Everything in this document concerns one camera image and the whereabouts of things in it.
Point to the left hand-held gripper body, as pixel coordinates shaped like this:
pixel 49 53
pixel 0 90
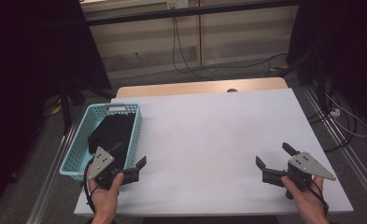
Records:
pixel 101 161

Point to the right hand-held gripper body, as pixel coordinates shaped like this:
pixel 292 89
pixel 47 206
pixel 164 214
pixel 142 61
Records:
pixel 308 165

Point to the black cloth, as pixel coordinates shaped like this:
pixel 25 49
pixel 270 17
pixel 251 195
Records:
pixel 112 130

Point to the light blue plastic basket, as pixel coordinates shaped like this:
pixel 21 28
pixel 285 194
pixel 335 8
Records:
pixel 78 149

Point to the person's right hand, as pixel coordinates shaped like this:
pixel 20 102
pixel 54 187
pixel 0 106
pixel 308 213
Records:
pixel 305 199

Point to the person's left hand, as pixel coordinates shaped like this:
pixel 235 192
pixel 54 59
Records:
pixel 105 199

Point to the white power plug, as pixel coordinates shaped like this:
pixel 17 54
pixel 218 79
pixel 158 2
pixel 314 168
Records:
pixel 335 112

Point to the white table cover board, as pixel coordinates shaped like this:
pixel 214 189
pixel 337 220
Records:
pixel 203 140

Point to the black metal stand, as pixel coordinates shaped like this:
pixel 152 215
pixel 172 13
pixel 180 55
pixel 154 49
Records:
pixel 66 109

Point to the wooden table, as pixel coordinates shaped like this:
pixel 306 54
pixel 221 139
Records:
pixel 187 87

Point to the black curtain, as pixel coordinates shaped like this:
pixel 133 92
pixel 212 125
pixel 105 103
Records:
pixel 25 62
pixel 343 46

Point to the black horizontal bar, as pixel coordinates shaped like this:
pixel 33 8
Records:
pixel 184 12

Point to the aluminium floor rail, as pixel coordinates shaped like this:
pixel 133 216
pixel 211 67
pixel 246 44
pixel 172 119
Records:
pixel 52 177
pixel 343 143

